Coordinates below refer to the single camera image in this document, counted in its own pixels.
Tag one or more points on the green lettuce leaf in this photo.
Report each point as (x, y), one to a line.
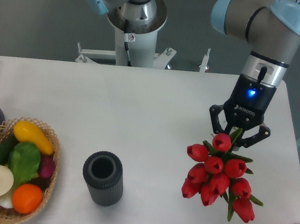
(24, 161)

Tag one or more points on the yellow squash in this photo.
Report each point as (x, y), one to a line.
(26, 131)

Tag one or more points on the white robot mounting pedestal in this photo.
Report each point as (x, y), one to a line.
(132, 49)

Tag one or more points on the orange fruit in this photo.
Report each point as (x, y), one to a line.
(26, 198)

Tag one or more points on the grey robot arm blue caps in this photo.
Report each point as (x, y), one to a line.
(272, 27)

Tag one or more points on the woven wicker basket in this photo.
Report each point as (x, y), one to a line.
(10, 216)

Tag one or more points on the dark grey ribbed vase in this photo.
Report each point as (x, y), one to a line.
(103, 174)

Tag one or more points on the purple red onion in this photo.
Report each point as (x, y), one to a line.
(46, 167)

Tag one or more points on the red tulip bouquet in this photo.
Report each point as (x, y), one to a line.
(219, 172)

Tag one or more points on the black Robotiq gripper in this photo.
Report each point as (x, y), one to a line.
(245, 109)

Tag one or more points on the green cucumber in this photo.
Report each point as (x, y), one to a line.
(6, 147)

